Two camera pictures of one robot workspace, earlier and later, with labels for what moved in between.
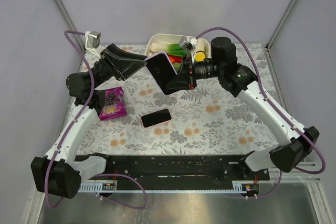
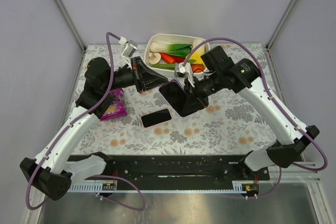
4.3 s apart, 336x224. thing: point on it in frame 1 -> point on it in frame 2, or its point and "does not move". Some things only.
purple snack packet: (114, 104) does not move
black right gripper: (190, 72) -> (191, 93)
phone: (151, 119) does not move
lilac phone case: (161, 52) -> (171, 80)
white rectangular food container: (174, 39) does not move
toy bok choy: (172, 49) does not move
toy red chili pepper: (175, 59) does not move
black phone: (163, 70) -> (175, 95)
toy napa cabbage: (202, 52) does not move
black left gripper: (112, 62) -> (138, 74)
